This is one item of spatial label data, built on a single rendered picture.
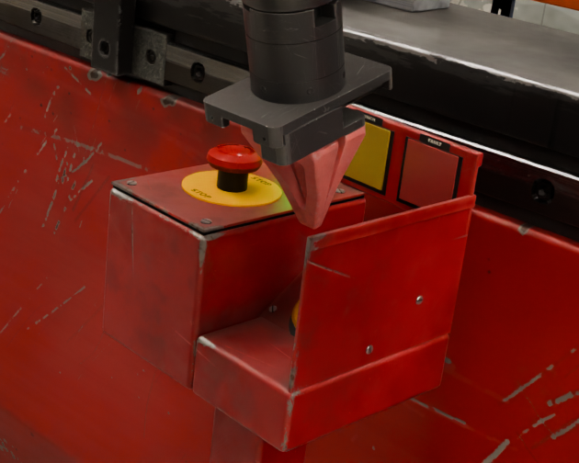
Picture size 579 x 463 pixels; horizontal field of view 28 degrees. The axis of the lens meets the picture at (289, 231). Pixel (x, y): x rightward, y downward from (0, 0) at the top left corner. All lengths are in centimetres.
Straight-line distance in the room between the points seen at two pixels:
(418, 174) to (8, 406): 77
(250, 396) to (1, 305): 69
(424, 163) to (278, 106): 17
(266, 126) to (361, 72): 9
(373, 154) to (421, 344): 14
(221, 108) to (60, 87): 56
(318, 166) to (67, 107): 58
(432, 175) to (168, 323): 21
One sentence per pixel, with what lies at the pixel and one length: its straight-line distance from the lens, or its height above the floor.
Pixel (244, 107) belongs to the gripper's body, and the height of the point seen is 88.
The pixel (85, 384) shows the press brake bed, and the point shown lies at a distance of 130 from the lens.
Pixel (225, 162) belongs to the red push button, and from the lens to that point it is 80.
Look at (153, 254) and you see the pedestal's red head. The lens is 80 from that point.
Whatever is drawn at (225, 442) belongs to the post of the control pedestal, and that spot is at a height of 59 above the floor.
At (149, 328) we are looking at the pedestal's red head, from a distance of 82.
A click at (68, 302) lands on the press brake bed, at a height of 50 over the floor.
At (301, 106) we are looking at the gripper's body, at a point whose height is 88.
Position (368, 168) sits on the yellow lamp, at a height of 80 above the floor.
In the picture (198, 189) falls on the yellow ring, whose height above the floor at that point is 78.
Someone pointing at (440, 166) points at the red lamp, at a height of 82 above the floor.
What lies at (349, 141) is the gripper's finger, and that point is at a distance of 69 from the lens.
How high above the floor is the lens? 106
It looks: 21 degrees down
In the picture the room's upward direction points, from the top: 7 degrees clockwise
